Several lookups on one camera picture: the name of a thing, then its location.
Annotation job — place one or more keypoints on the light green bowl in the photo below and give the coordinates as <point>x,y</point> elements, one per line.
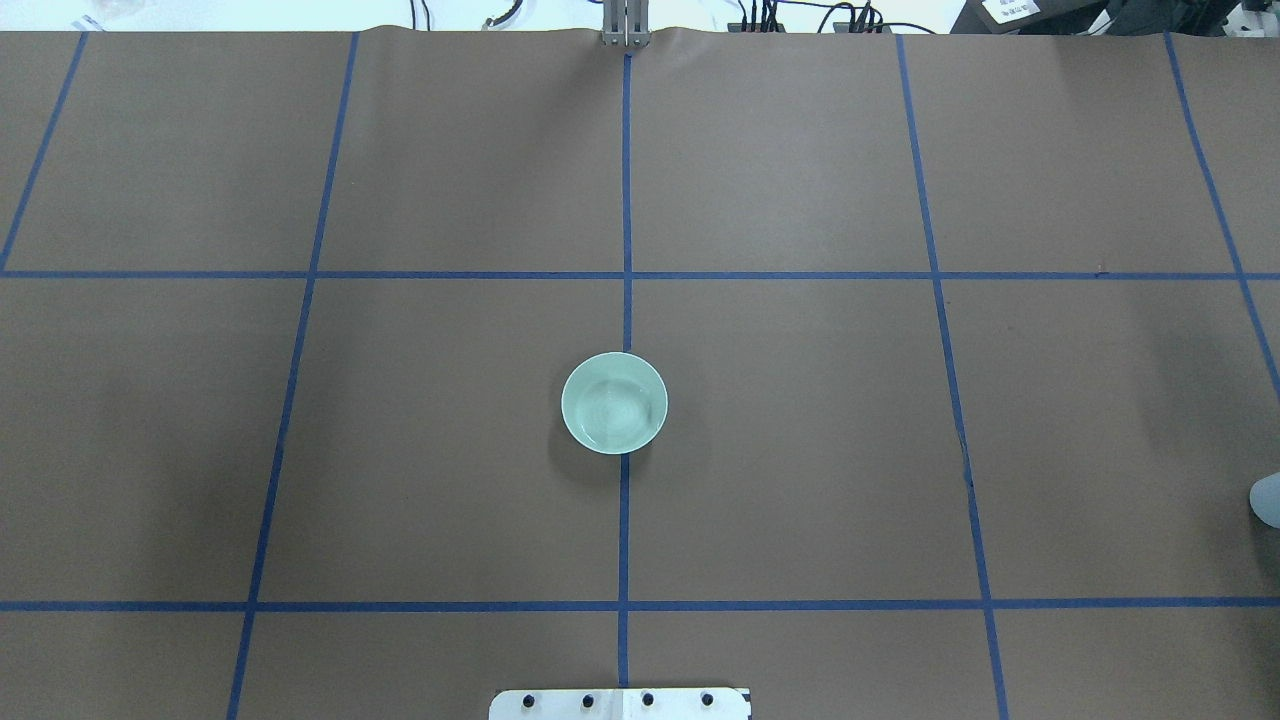
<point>614,403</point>

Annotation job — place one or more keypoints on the light blue paper cup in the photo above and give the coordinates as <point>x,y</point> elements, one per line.
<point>1264,499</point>

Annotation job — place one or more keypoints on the aluminium frame post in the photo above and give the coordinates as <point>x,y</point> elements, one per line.
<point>625,23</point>

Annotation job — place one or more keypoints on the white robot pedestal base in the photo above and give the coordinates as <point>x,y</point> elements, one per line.
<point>623,703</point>

